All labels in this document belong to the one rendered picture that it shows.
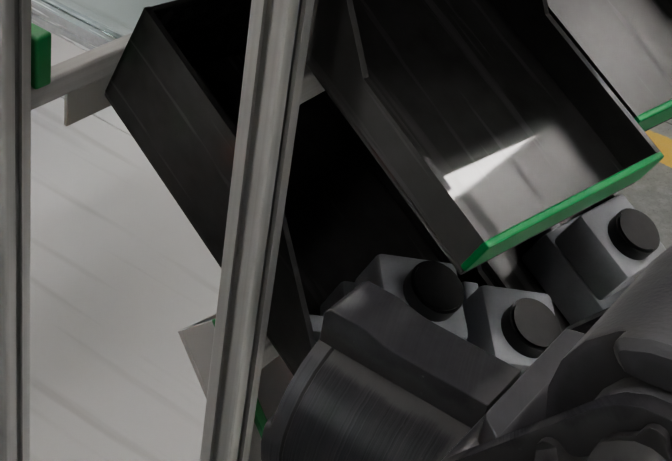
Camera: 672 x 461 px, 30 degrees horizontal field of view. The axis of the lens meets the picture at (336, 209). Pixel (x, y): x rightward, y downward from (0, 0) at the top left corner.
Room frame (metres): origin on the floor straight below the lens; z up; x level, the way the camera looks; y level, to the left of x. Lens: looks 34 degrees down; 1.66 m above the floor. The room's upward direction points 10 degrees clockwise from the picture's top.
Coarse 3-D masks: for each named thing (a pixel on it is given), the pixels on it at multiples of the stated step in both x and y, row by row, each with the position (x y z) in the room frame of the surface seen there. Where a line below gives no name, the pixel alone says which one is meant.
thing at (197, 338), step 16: (208, 320) 0.56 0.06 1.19; (192, 336) 0.54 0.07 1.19; (208, 336) 0.53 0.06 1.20; (192, 352) 0.53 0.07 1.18; (208, 352) 0.53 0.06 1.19; (208, 368) 0.53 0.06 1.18; (272, 368) 0.56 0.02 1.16; (288, 368) 0.56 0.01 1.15; (272, 384) 0.55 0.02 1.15; (288, 384) 0.56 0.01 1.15; (272, 400) 0.54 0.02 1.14; (256, 416) 0.50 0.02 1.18; (256, 432) 0.50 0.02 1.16; (256, 448) 0.50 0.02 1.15
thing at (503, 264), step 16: (592, 208) 0.69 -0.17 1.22; (560, 224) 0.67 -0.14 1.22; (528, 240) 0.64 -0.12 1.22; (496, 256) 0.62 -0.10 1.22; (512, 256) 0.63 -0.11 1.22; (496, 272) 0.59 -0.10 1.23; (512, 272) 0.61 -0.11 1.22; (528, 272) 0.62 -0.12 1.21; (512, 288) 0.60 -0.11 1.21; (528, 288) 0.61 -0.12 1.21; (560, 320) 0.60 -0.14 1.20
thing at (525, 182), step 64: (320, 0) 0.49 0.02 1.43; (384, 0) 0.55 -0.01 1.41; (448, 0) 0.57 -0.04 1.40; (512, 0) 0.58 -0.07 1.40; (320, 64) 0.49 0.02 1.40; (384, 64) 0.51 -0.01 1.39; (448, 64) 0.53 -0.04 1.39; (512, 64) 0.55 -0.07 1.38; (576, 64) 0.55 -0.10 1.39; (384, 128) 0.46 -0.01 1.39; (448, 128) 0.49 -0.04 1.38; (512, 128) 0.51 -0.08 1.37; (576, 128) 0.53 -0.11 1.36; (640, 128) 0.53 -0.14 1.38; (448, 192) 0.44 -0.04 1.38; (512, 192) 0.48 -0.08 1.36; (576, 192) 0.50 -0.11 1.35; (448, 256) 0.43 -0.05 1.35
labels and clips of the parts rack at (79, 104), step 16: (32, 32) 0.58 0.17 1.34; (48, 32) 0.58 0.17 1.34; (32, 48) 0.57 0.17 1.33; (48, 48) 0.58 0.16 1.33; (32, 64) 0.57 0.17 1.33; (48, 64) 0.58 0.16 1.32; (32, 80) 0.57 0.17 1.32; (48, 80) 0.58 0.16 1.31; (64, 96) 0.61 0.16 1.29; (80, 96) 0.62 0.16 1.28; (96, 96) 0.63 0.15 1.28; (64, 112) 0.61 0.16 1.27; (80, 112) 0.62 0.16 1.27
